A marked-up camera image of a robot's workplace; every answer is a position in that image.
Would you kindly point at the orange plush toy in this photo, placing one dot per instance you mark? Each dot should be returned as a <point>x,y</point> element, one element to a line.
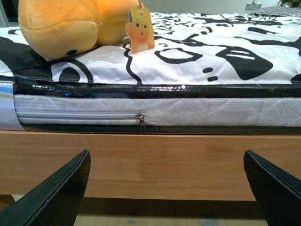
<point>56,29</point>

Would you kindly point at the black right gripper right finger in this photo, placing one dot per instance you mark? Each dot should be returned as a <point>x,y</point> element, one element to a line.
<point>277,192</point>

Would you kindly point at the green potted plant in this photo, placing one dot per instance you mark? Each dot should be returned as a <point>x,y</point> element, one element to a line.
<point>290,3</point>

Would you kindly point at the wooden bed frame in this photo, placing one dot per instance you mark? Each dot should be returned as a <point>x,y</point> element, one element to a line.
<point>145,166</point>

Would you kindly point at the plastic wrapped white mattress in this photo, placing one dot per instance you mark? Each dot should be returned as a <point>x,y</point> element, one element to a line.
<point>64,107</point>

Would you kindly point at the cartoon paper hang tag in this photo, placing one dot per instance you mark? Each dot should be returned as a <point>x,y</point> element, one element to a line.
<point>140,30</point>

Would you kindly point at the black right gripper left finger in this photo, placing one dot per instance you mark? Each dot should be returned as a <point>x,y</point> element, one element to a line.
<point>55,201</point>

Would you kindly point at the grey striped pillow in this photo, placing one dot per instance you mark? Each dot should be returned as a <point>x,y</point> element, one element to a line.
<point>277,11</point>

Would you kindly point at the black white patterned bedsheet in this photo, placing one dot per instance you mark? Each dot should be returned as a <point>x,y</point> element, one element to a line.
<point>190,49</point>

